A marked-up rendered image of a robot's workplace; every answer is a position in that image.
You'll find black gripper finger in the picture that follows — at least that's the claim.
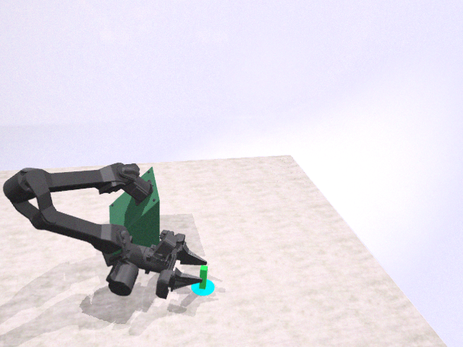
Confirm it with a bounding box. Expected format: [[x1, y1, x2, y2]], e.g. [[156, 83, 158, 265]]
[[180, 242, 207, 265], [170, 268, 203, 292]]

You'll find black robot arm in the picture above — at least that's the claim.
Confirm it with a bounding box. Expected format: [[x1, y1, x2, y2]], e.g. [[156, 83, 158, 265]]
[[3, 162, 178, 296]]

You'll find cyan circle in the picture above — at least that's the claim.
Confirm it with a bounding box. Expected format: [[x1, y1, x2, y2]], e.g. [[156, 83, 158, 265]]
[[192, 280, 215, 296]]

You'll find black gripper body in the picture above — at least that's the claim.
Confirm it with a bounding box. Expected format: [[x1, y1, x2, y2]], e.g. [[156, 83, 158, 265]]
[[141, 234, 185, 300]]

